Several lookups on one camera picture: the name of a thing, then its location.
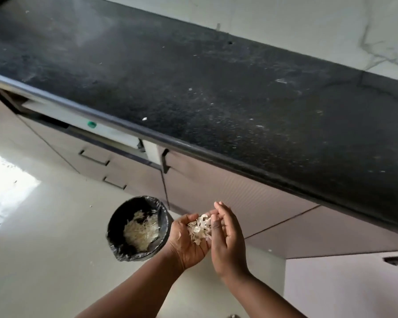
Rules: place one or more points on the black lined trash bin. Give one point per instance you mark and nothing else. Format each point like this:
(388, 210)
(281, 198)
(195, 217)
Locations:
(119, 228)

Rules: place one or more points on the ribbed beige drawer cabinet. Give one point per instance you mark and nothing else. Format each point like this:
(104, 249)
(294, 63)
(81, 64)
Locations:
(86, 152)

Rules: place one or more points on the person's left forearm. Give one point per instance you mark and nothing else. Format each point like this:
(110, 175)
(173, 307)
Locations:
(129, 294)

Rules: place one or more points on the person's right hand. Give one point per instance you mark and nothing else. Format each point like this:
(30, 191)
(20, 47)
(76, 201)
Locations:
(229, 248)

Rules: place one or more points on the teal round object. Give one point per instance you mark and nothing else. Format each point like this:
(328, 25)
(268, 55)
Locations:
(91, 124)

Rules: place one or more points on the person's left hand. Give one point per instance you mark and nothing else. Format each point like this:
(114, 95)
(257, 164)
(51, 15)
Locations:
(185, 245)

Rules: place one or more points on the garlic peel scraps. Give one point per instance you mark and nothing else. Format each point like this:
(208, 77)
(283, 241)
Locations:
(200, 228)

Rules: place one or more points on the pink base cabinet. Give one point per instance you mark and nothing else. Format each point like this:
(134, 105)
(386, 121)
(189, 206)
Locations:
(348, 288)

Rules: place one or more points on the ribbed beige tall cabinet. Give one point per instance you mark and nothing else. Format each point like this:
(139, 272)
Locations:
(252, 202)

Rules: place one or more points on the person's right forearm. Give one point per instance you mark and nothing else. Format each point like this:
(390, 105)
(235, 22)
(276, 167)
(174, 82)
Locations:
(262, 298)

